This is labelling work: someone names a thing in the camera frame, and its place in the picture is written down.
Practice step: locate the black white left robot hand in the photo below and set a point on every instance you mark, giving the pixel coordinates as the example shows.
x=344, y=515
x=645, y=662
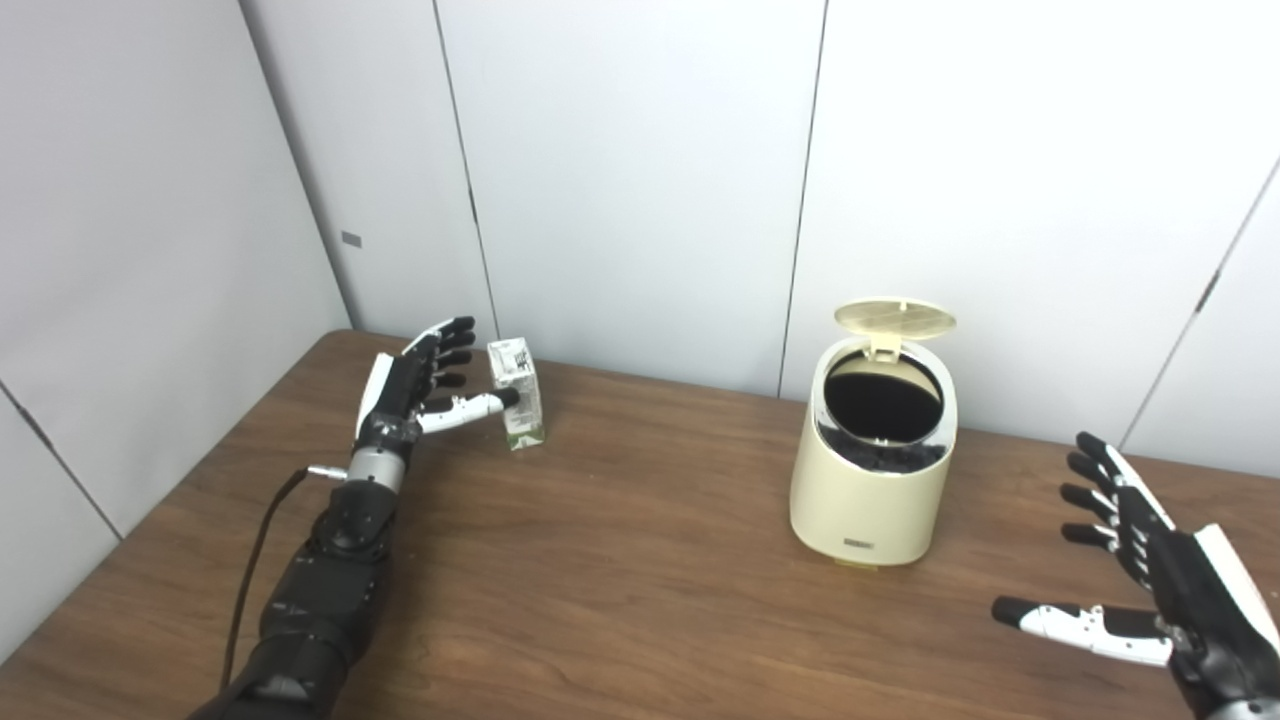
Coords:
x=395, y=395

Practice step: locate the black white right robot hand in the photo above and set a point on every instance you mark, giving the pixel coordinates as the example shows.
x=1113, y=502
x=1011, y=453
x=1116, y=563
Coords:
x=1200, y=590

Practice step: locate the white green milk carton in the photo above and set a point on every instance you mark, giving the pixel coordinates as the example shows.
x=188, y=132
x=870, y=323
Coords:
x=522, y=372

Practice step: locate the cream-colored bin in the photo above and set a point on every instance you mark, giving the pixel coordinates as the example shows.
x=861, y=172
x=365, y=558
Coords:
x=865, y=500

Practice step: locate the cream round bin lid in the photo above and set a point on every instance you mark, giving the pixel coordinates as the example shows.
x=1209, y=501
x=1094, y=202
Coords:
x=895, y=318

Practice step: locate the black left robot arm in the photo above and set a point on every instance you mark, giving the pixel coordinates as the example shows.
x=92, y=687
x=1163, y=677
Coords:
x=325, y=600

